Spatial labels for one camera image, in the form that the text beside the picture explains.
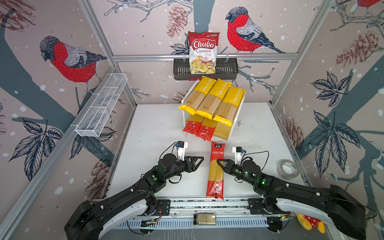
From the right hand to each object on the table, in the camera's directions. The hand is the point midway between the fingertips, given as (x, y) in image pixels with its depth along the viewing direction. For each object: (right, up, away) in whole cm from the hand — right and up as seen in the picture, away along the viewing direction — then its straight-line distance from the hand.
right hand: (215, 164), depth 76 cm
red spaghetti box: (-1, -10, -5) cm, 11 cm away
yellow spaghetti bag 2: (-1, +34, -2) cm, 34 cm away
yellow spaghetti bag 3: (+6, +30, -5) cm, 31 cm away
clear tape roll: (+39, -6, +6) cm, 40 cm away
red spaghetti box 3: (-12, +20, +9) cm, 25 cm away
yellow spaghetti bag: (-10, +34, -2) cm, 36 cm away
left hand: (-7, +4, -6) cm, 10 cm away
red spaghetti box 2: (-4, +18, +7) cm, 20 cm away
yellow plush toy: (+40, -22, -12) cm, 47 cm away
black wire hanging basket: (+10, +57, +18) cm, 60 cm away
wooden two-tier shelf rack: (-17, +26, +6) cm, 32 cm away
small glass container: (-6, -22, -9) cm, 25 cm away
